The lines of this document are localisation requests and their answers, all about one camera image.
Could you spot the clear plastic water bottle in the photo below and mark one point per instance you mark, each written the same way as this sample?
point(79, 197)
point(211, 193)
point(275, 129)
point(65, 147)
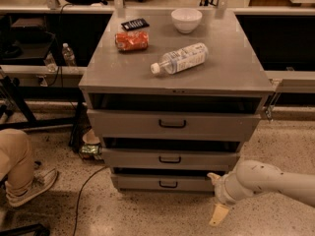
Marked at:
point(180, 60)

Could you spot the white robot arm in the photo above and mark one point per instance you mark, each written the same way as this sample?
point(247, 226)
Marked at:
point(252, 178)

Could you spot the black chair base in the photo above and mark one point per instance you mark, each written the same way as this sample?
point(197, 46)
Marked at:
point(36, 229)

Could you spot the grey top drawer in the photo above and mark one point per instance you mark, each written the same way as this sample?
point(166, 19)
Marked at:
point(173, 125)

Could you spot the black table leg frame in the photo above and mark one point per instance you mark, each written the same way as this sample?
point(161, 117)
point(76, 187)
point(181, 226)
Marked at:
point(10, 91)

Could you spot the grey sneaker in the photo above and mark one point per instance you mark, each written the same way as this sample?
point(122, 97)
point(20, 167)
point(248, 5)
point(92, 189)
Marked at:
point(39, 184)

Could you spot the grey bottom drawer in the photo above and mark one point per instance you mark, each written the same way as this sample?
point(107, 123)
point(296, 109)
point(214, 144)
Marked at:
point(162, 183)

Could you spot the black rectangular remote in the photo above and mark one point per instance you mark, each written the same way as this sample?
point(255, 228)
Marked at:
point(135, 24)

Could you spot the grey metal drawer cabinet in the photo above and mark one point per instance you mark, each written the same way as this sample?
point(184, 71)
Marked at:
point(230, 81)

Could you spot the grey middle drawer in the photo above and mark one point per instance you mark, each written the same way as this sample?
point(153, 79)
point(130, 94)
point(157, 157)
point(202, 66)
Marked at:
point(169, 159)

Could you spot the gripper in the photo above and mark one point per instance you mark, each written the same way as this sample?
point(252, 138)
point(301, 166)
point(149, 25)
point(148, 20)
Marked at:
point(223, 190)

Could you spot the small background water bottle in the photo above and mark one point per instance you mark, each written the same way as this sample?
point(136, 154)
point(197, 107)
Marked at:
point(68, 55)

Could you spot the white ceramic bowl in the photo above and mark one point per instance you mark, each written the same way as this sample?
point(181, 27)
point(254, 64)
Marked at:
point(186, 20)

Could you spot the orange crushed soda can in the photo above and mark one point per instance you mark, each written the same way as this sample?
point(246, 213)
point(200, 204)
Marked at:
point(131, 40)

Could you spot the grey drawer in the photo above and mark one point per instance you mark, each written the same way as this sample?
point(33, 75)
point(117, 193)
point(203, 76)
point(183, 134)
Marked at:
point(169, 159)
point(173, 125)
point(162, 183)

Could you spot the person leg beige trousers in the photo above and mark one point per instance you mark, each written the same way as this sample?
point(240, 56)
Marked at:
point(16, 161)

